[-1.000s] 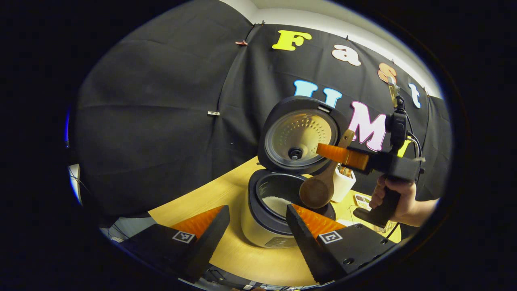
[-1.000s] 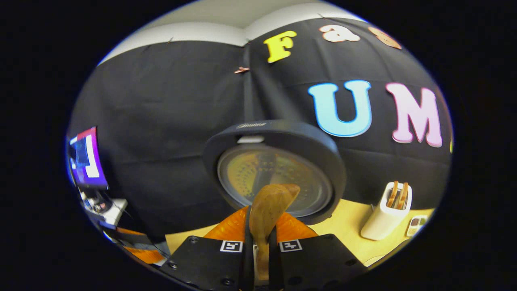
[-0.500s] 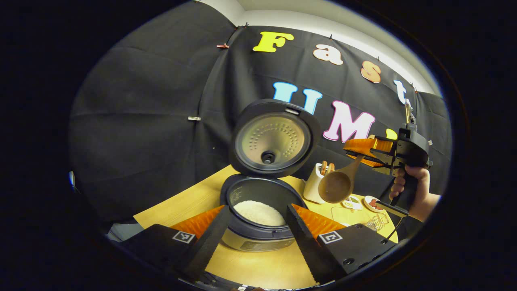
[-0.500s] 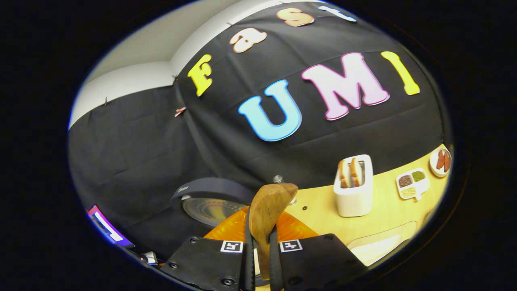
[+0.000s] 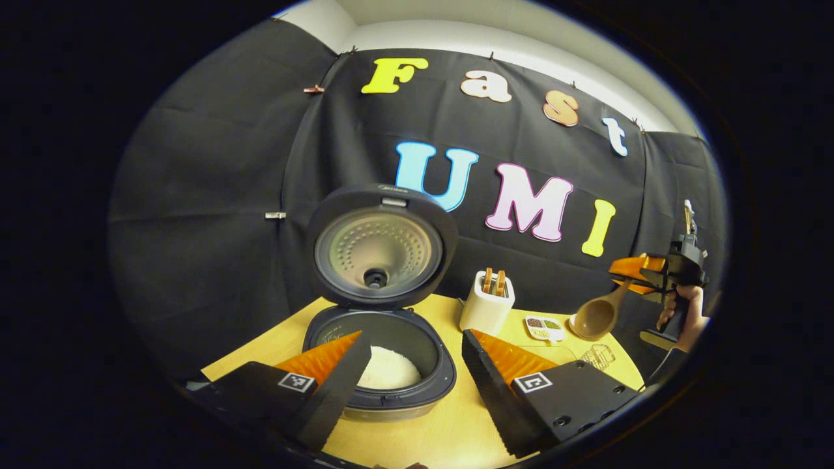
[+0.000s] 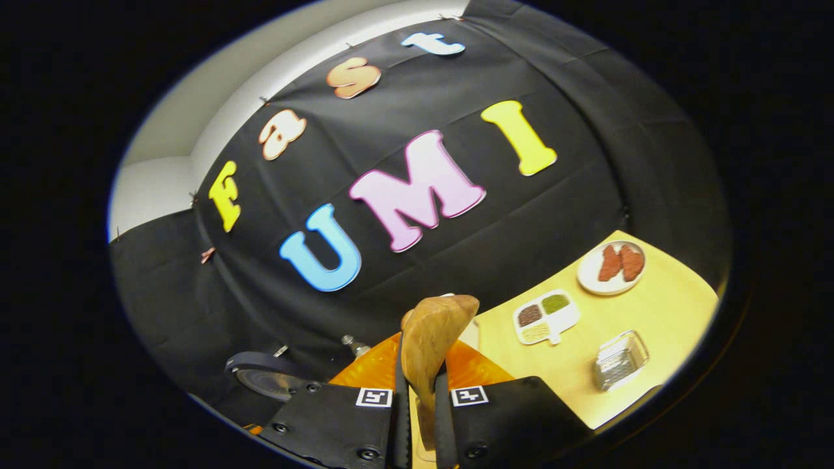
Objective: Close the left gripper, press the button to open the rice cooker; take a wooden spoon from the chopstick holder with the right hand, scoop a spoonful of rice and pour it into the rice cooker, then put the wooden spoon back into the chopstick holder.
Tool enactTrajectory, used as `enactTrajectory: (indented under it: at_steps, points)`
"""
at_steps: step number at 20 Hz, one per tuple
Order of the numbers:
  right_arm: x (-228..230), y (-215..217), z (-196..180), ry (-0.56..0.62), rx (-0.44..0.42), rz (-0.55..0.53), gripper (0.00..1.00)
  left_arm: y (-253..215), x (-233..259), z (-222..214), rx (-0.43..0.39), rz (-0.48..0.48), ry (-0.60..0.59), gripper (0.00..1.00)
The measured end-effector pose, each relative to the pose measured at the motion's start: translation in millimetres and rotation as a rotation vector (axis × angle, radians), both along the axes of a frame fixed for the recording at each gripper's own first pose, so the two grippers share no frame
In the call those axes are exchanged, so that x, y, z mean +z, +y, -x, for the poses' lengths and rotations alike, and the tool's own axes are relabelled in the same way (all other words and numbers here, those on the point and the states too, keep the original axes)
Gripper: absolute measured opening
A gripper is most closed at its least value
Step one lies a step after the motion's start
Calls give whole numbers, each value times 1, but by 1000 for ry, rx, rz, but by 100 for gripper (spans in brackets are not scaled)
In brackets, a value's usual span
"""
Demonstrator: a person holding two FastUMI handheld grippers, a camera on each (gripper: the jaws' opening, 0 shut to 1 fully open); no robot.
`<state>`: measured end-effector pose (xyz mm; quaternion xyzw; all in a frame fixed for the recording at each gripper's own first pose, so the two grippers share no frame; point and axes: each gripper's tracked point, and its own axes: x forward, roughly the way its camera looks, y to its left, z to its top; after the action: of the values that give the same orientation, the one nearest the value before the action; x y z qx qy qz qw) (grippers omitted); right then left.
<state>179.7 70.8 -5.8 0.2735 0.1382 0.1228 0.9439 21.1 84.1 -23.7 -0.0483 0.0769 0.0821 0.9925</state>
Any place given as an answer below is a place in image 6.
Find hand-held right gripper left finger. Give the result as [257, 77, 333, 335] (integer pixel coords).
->
[251, 332, 410, 469]

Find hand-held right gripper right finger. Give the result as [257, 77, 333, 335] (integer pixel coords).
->
[433, 339, 594, 469]

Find dark grey rice cooker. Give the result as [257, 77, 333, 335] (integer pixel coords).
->
[225, 350, 330, 401]

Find metal wire chopstick holder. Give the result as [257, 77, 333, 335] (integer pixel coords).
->
[593, 330, 650, 392]

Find white divided dish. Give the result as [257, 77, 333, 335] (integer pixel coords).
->
[512, 289, 581, 346]

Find white round plate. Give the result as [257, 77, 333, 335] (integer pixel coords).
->
[577, 240, 647, 296]

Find red meat piece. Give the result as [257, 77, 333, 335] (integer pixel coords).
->
[597, 245, 623, 282]
[619, 244, 645, 282]

